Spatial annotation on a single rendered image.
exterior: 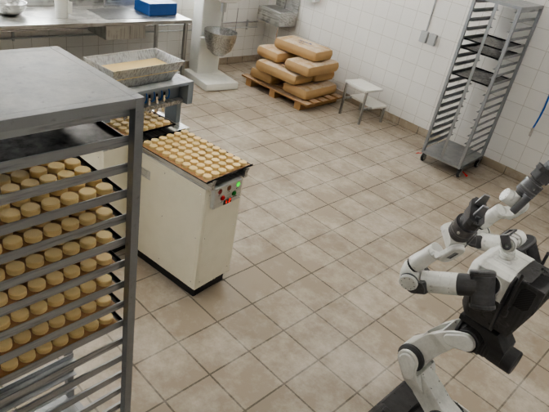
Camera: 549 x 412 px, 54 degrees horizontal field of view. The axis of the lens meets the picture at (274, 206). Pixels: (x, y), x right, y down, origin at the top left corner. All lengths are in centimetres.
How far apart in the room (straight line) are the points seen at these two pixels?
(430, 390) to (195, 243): 156
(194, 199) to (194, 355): 91
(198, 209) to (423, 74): 445
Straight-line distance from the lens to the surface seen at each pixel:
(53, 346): 199
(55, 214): 160
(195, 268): 342
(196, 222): 324
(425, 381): 286
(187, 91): 373
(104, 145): 158
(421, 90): 707
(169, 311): 350
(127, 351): 210
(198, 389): 309
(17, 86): 159
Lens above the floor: 237
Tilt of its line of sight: 30 degrees down
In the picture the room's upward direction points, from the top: 11 degrees clockwise
